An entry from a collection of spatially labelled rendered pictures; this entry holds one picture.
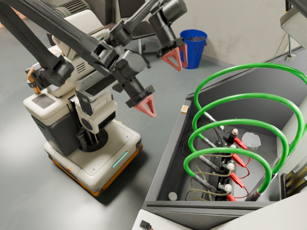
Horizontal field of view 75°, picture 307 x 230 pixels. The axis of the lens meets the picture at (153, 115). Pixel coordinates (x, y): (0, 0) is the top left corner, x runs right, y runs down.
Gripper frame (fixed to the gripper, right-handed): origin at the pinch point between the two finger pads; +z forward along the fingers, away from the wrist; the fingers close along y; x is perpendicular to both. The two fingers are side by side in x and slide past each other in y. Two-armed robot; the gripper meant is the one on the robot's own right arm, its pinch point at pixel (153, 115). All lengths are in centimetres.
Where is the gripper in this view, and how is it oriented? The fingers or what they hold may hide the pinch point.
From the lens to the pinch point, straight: 70.1
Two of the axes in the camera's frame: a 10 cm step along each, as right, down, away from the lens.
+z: 5.8, 7.9, 2.0
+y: 5.6, -2.1, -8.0
